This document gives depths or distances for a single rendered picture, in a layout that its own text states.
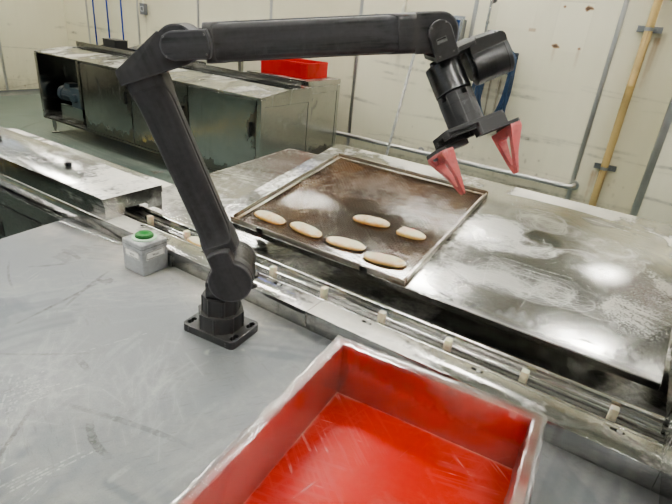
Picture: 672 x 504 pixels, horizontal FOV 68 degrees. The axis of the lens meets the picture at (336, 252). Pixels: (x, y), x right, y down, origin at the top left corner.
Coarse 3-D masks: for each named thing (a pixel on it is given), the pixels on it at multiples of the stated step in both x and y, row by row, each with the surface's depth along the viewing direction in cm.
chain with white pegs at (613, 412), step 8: (152, 216) 132; (152, 224) 132; (184, 232) 125; (272, 272) 112; (320, 288) 105; (320, 296) 106; (384, 312) 99; (376, 320) 101; (384, 320) 99; (432, 344) 95; (448, 344) 92; (488, 368) 90; (520, 376) 86; (528, 376) 86; (616, 408) 79; (608, 416) 79; (616, 416) 79
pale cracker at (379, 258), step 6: (372, 252) 115; (378, 252) 115; (366, 258) 113; (372, 258) 113; (378, 258) 112; (384, 258) 112; (390, 258) 112; (396, 258) 112; (384, 264) 111; (390, 264) 111; (396, 264) 111; (402, 264) 111
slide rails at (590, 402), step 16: (128, 208) 140; (160, 224) 132; (336, 304) 103; (352, 304) 104; (400, 320) 100; (432, 336) 96; (448, 352) 92; (464, 352) 92; (480, 352) 93; (512, 368) 89; (544, 384) 86; (560, 400) 82; (576, 400) 83; (592, 400) 83; (624, 416) 80; (656, 432) 78
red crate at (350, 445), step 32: (320, 416) 78; (352, 416) 78; (384, 416) 79; (320, 448) 72; (352, 448) 73; (384, 448) 73; (416, 448) 74; (448, 448) 74; (288, 480) 67; (320, 480) 67; (352, 480) 68; (384, 480) 68; (416, 480) 68; (448, 480) 69; (480, 480) 69
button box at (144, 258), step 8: (128, 240) 111; (160, 240) 113; (128, 248) 112; (136, 248) 110; (144, 248) 110; (152, 248) 112; (160, 248) 114; (128, 256) 113; (136, 256) 111; (144, 256) 111; (152, 256) 113; (160, 256) 115; (168, 256) 117; (128, 264) 114; (136, 264) 112; (144, 264) 111; (152, 264) 113; (160, 264) 115; (168, 264) 118; (136, 272) 113; (144, 272) 112; (152, 272) 114
